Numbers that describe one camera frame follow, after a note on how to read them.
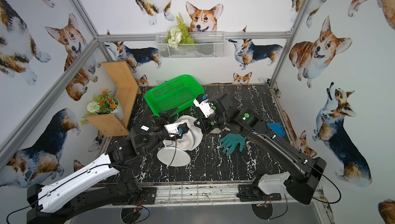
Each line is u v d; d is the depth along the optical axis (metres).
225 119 0.48
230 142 0.90
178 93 1.17
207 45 0.93
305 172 0.39
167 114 0.61
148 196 0.73
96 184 0.46
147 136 0.46
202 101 0.59
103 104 0.82
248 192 0.73
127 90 1.09
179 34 0.78
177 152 0.68
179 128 0.53
